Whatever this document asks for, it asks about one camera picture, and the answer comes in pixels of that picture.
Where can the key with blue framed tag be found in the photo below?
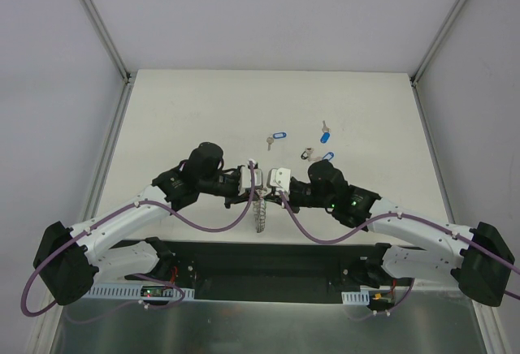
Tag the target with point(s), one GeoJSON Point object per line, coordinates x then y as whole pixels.
{"type": "Point", "coordinates": [273, 137]}

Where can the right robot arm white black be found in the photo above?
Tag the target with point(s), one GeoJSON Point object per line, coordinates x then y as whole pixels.
{"type": "Point", "coordinates": [475, 259]}

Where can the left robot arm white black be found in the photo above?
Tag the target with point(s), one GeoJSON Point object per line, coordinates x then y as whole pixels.
{"type": "Point", "coordinates": [70, 260]}

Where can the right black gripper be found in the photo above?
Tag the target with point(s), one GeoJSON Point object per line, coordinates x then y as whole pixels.
{"type": "Point", "coordinates": [288, 196]}

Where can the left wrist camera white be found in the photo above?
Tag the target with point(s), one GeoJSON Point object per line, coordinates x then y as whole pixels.
{"type": "Point", "coordinates": [251, 168]}

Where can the metal key ring disc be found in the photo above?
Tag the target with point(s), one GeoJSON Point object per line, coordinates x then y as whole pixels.
{"type": "Point", "coordinates": [260, 211]}

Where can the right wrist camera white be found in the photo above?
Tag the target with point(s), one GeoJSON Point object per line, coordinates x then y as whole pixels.
{"type": "Point", "coordinates": [278, 179]}

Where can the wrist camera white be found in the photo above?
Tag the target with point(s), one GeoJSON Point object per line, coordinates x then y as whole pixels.
{"type": "Point", "coordinates": [278, 179]}
{"type": "Point", "coordinates": [251, 168]}

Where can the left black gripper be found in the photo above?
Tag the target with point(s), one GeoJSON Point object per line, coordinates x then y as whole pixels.
{"type": "Point", "coordinates": [236, 193]}

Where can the key with solid blue tag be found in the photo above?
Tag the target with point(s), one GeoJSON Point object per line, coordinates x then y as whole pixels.
{"type": "Point", "coordinates": [326, 133]}

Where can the white cable duct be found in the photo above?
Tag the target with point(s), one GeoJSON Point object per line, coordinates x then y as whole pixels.
{"type": "Point", "coordinates": [124, 291]}
{"type": "Point", "coordinates": [361, 298]}

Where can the right aluminium frame post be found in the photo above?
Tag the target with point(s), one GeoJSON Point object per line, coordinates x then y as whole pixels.
{"type": "Point", "coordinates": [438, 40]}

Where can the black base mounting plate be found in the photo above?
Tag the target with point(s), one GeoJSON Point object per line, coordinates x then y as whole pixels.
{"type": "Point", "coordinates": [286, 273]}

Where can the left white cable duct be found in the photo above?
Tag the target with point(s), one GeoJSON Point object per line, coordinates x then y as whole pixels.
{"type": "Point", "coordinates": [124, 291]}

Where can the key with blue white tag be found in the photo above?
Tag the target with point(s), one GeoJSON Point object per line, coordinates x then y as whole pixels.
{"type": "Point", "coordinates": [326, 157]}

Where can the right white cable duct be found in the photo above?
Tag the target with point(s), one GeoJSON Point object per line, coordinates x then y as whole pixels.
{"type": "Point", "coordinates": [361, 298]}

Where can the aluminium frame post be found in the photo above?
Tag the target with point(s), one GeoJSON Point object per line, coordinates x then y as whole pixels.
{"type": "Point", "coordinates": [438, 40]}
{"type": "Point", "coordinates": [106, 39]}

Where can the left aluminium frame post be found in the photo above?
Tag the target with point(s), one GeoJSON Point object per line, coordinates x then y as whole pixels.
{"type": "Point", "coordinates": [106, 39]}

